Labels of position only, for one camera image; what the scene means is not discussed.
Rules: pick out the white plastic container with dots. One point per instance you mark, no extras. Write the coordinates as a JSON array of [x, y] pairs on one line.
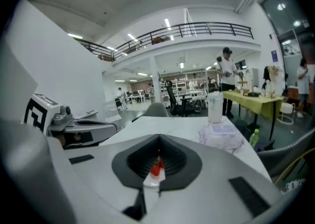
[[215, 108]]

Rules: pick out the purple wall sign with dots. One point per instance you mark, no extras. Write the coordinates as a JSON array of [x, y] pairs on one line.
[[274, 56]]

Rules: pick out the black balcony railing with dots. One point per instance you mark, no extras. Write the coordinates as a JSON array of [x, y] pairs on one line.
[[172, 36]]

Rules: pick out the tiered serving stand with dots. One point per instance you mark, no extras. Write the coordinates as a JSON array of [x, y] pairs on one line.
[[242, 85]]

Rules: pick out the red strawberry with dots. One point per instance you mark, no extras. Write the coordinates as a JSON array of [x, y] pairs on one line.
[[156, 169]]

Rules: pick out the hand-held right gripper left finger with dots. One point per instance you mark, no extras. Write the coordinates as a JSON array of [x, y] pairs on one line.
[[98, 193]]

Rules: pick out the green plastic bottle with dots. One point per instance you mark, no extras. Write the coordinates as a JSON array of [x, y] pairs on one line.
[[254, 139]]

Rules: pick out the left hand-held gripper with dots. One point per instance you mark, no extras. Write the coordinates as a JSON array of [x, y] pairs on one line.
[[37, 114]]

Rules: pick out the wet wipes pack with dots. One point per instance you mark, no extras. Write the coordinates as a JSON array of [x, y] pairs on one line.
[[221, 135]]

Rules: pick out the table with yellow-green cloth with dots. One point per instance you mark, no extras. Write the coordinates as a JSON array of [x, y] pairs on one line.
[[256, 103]]

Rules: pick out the floral patterned cloth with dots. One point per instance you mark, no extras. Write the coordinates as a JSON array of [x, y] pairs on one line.
[[294, 185]]

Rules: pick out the beige flower bouquet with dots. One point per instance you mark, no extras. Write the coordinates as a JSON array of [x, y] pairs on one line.
[[274, 73]]

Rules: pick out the grey shell chair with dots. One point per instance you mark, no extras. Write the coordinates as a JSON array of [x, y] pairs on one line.
[[157, 111], [283, 156]]

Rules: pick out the black office chair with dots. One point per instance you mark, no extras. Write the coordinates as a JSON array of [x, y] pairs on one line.
[[176, 100]]

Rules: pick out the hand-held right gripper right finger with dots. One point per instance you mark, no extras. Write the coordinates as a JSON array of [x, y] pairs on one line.
[[209, 188]]

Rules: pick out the white round stool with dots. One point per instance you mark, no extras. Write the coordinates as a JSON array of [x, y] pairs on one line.
[[286, 112]]

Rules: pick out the small red white object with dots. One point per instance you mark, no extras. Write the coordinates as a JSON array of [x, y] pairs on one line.
[[152, 181]]

